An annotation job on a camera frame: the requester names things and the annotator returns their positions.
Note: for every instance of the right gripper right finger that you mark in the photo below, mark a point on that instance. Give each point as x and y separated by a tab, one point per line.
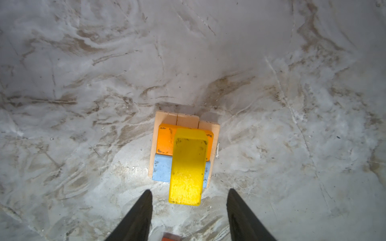
243	223

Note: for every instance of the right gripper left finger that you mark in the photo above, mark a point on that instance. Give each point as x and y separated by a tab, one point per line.
135	225

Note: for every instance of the red-orange wood block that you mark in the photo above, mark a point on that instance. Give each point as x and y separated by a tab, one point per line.
171	237

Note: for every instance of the blue wood block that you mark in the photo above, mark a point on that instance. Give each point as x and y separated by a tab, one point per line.
162	169

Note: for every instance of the yellow wood block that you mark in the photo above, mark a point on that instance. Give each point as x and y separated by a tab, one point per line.
188	167

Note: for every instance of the orange wood block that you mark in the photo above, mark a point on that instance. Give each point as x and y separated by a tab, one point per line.
166	136

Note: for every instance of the natural wood plank block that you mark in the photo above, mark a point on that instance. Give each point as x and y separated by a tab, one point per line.
188	120
212	130
169	118

